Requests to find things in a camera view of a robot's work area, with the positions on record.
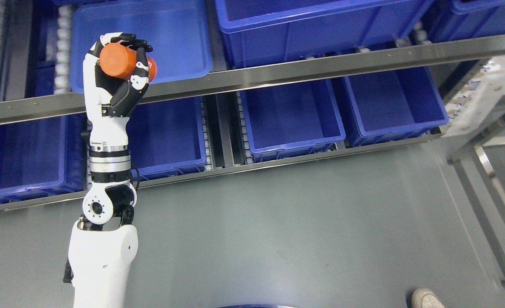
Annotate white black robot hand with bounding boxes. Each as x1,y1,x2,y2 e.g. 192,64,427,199
83,33,153,157

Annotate orange cylindrical capacitor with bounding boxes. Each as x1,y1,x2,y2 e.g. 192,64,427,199
99,43,138,80

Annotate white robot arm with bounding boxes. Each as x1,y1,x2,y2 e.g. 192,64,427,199
64,128,138,308

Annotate white roller track inner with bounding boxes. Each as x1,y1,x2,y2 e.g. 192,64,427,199
53,5,73,94

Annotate blue lower bin far left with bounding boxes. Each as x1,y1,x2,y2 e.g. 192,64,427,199
0,114,86,204

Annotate shallow blue tray bin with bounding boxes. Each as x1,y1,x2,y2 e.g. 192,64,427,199
69,0,213,93

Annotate large blue upper bin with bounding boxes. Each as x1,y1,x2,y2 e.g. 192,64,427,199
215,0,432,68

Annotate white shoe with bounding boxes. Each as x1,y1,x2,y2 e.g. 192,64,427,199
411,288,445,308

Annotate steel shelf front rail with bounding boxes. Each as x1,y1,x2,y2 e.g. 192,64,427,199
0,34,505,125

